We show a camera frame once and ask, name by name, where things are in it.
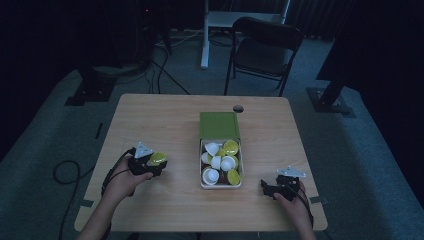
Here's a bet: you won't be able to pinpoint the black floor cable loop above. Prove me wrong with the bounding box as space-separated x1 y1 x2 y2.
52 159 97 240

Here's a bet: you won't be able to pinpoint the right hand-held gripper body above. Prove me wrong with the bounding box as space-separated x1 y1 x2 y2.
273 165 307 202

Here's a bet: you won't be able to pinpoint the black floor cables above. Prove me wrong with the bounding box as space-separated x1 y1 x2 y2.
143 41 192 96

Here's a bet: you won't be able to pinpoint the black stand with base plate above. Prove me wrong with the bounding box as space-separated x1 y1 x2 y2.
64 63 118 108
306 29 357 119

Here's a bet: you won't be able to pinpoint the yellow-green coffee capsule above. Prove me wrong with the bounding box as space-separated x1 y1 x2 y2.
147 151 169 167

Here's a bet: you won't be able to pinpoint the person's right hand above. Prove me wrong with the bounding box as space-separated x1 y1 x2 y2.
272 181 314 224

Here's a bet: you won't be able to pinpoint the pile of coffee capsules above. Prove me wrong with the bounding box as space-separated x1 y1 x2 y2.
200 139 242 187

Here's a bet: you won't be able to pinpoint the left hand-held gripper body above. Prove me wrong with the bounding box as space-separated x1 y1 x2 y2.
127 141 155 178

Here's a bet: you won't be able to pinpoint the white floor cable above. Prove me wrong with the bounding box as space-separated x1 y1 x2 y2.
155 29 205 48

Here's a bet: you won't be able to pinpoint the hand-held gripper cable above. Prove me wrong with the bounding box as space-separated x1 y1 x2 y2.
100 149 134 198
292 184 315 228

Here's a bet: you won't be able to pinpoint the left hand-held gripper cable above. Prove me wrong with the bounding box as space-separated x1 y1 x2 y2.
100 149 134 198

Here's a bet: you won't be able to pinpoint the person's left hand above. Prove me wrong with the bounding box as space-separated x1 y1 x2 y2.
102 155 155 205

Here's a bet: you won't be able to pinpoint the white desk frame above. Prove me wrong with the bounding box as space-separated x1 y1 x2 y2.
199 0 292 70

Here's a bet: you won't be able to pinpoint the right hand-held gripper cable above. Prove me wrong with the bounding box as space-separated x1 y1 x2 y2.
292 184 315 228

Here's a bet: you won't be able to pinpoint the black folding chair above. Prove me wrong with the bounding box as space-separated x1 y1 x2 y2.
223 16 305 98

